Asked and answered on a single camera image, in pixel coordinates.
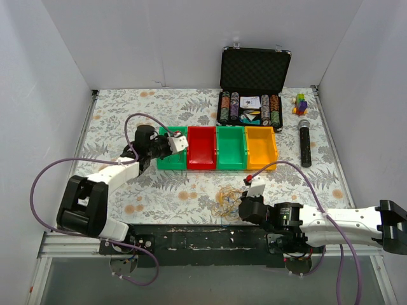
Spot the black microphone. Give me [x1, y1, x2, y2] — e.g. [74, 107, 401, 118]
[298, 119, 312, 168]

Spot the green plastic bin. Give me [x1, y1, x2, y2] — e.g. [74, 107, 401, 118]
[156, 126, 188, 170]
[216, 126, 247, 171]

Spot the left green plastic bin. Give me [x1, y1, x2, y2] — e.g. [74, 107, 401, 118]
[156, 126, 188, 170]

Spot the right green plastic bin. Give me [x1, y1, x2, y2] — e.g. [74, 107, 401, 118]
[216, 126, 247, 171]

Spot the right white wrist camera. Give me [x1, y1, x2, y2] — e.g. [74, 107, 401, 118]
[244, 175, 266, 198]

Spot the yellow plastic bin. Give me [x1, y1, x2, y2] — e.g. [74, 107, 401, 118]
[245, 126, 279, 170]

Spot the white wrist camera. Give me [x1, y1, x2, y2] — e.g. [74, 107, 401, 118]
[244, 175, 266, 198]
[168, 130, 189, 154]

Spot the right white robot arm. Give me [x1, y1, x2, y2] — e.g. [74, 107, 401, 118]
[238, 196, 406, 255]

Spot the blue cable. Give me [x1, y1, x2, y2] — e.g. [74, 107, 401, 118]
[217, 193, 241, 228]

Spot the yellow cable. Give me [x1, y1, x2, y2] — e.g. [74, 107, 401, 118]
[211, 186, 245, 222]

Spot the black poker chip case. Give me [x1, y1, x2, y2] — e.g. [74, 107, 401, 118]
[216, 46, 292, 133]

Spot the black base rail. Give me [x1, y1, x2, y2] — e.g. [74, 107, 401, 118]
[98, 224, 319, 269]

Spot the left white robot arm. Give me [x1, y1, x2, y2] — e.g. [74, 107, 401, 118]
[57, 125, 188, 254]

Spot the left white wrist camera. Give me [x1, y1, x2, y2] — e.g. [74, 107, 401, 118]
[168, 130, 189, 154]

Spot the colourful toy block car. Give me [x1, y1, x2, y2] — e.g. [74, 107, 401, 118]
[292, 93, 308, 116]

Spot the red plastic bin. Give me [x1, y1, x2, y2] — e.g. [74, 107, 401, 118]
[187, 126, 217, 170]

